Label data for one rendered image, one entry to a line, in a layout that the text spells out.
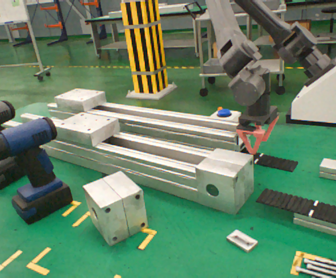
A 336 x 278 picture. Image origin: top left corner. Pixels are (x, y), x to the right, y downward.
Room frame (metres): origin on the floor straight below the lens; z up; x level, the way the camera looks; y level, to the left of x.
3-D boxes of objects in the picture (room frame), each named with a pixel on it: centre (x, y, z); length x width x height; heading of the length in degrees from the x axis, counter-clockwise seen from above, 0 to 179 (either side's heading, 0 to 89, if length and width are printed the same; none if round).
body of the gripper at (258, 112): (0.77, -0.25, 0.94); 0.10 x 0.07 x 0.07; 141
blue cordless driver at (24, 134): (0.67, 0.33, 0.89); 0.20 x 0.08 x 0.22; 129
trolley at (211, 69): (3.82, -0.99, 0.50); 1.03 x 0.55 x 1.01; 69
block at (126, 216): (0.59, 0.11, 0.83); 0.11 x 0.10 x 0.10; 119
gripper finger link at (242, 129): (0.75, -0.23, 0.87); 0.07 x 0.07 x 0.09; 51
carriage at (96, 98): (1.22, 0.29, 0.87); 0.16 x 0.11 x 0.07; 50
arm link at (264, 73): (0.77, -0.24, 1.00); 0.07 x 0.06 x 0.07; 147
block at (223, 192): (0.63, -0.13, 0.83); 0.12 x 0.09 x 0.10; 140
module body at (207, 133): (1.06, 0.09, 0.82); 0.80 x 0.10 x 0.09; 50
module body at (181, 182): (0.91, 0.22, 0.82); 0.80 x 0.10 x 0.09; 50
